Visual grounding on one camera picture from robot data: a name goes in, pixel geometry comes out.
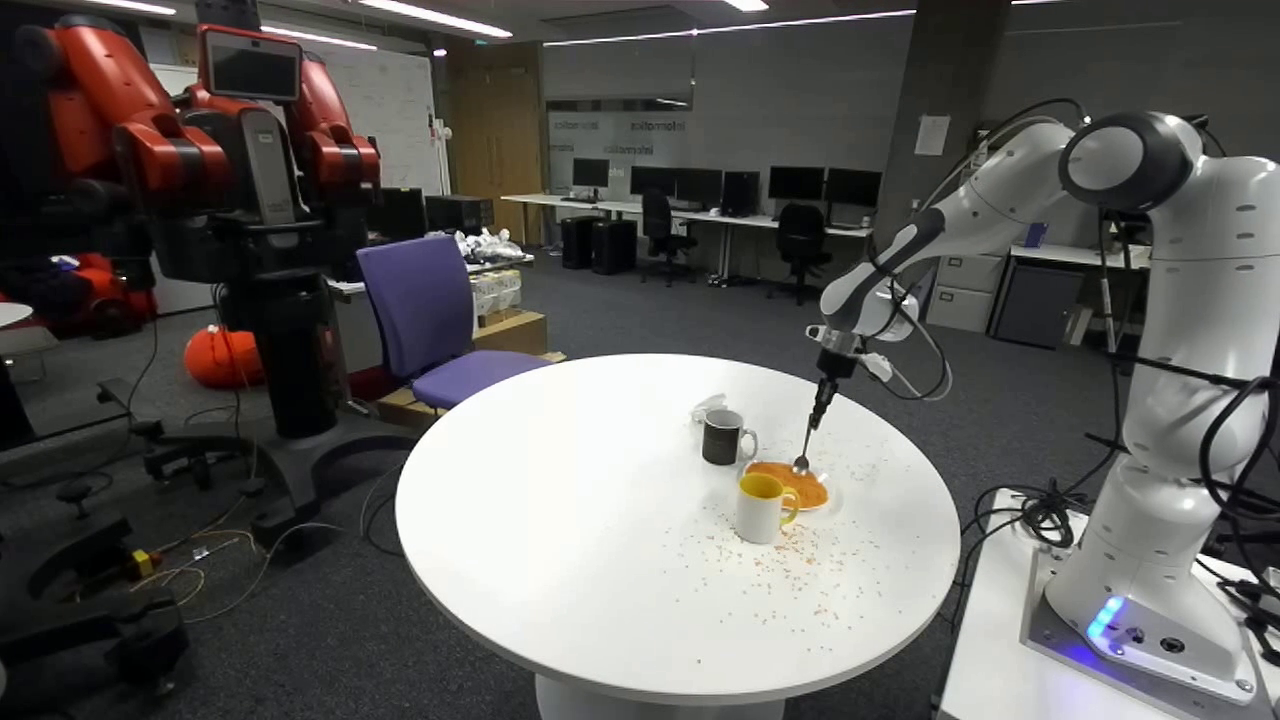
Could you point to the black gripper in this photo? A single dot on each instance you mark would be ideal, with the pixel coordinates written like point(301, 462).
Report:
point(832, 364)

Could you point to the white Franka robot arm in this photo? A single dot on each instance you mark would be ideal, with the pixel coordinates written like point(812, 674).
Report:
point(1214, 265)

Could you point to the black mug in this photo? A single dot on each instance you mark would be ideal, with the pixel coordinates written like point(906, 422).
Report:
point(722, 440)

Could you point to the white mug yellow inside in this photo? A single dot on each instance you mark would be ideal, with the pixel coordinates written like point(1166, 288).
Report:
point(763, 514)

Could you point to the black office chair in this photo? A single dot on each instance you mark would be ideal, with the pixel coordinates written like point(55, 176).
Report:
point(667, 225)
point(801, 233)

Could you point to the white file cabinet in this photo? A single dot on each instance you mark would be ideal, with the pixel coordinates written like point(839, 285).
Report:
point(964, 303)

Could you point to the black computer monitor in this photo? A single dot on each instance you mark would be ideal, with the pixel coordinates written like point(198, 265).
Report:
point(848, 185)
point(588, 174)
point(696, 190)
point(799, 185)
point(742, 192)
point(654, 182)

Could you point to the dark side desk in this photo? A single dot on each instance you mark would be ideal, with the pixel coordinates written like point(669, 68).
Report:
point(1047, 304)

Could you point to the white paper notice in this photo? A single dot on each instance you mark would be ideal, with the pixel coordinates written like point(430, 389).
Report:
point(935, 135)

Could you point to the white robot mounting platform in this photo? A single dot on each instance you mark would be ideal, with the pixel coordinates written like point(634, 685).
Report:
point(993, 640)

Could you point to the large cardboard box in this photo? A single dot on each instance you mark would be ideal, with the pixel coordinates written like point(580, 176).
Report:
point(514, 333)

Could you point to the long office desk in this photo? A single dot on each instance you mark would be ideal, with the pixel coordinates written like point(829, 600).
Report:
point(545, 201)

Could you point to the white printed carton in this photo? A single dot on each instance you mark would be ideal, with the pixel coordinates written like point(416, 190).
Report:
point(498, 295)

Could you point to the ceiling light strip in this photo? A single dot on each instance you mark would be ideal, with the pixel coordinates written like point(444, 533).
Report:
point(432, 19)
point(744, 6)
point(320, 39)

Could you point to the brown wooden door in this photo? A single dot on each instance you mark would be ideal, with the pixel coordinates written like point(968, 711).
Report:
point(498, 147)

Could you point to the purple office chair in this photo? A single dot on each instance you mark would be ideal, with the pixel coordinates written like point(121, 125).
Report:
point(421, 303)

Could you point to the white whiteboard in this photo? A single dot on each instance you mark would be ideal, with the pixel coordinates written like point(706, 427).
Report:
point(400, 122)

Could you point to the orange pumpkin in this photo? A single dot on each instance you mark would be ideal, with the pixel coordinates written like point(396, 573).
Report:
point(226, 361)

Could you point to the black wheeled floor base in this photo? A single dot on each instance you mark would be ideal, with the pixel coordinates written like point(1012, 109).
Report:
point(80, 573)

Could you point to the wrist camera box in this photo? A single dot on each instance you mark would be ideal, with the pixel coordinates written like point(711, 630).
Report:
point(874, 361)

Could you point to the white table pedestal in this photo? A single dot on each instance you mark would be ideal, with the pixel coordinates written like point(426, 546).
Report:
point(654, 703)

